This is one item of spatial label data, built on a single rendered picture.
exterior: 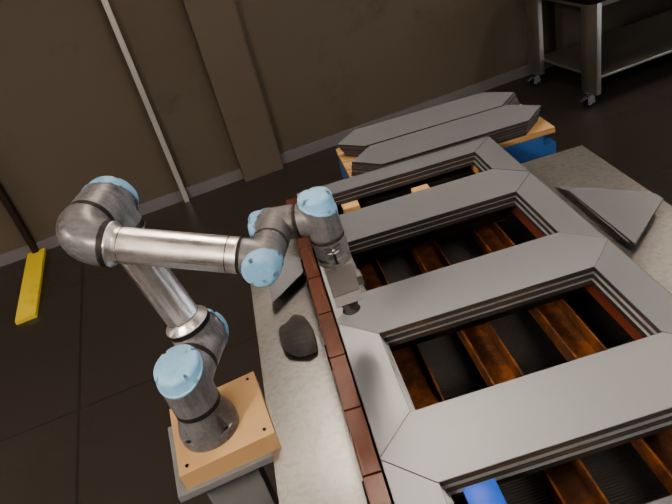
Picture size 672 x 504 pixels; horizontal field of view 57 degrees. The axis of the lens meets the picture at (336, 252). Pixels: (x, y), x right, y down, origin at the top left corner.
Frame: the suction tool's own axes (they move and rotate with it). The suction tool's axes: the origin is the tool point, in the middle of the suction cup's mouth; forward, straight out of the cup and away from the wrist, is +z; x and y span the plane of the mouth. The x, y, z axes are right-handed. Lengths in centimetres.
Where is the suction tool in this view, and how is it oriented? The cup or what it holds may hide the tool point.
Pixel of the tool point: (351, 308)
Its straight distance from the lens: 145.1
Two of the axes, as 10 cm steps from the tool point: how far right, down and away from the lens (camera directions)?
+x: -9.4, 3.3, -0.3
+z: 2.6, 8.1, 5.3
